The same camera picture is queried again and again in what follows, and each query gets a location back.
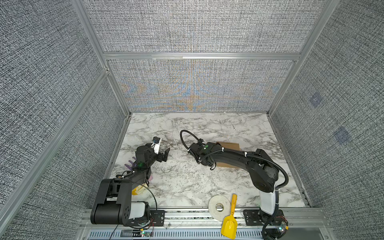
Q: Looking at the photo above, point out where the brown cardboard box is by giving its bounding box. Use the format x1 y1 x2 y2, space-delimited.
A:
216 142 241 169

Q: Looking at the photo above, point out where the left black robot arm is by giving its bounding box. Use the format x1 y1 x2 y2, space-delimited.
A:
90 144 171 229

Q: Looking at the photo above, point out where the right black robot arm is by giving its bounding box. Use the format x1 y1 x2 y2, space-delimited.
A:
186 142 289 223

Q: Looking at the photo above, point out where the yellow work glove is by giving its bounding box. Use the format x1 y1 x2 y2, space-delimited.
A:
132 185 146 196

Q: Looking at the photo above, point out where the white tape roll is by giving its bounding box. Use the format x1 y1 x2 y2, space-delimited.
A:
208 195 231 222

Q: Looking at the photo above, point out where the yellow plastic toy shovel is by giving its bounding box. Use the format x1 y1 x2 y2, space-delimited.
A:
221 194 238 240

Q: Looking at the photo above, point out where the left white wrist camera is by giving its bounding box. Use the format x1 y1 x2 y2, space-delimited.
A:
152 137 162 154

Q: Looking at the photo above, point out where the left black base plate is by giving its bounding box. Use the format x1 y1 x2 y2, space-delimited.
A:
123 209 166 227

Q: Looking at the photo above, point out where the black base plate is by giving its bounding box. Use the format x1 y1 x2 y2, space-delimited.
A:
243 209 288 226
123 209 166 227

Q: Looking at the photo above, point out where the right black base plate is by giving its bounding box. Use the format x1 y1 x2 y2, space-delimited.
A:
243 209 288 226

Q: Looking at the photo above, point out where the right black cable conduit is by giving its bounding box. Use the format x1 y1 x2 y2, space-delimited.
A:
179 129 289 238

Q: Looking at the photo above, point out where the aluminium front frame rail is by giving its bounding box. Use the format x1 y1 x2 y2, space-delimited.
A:
75 207 337 240

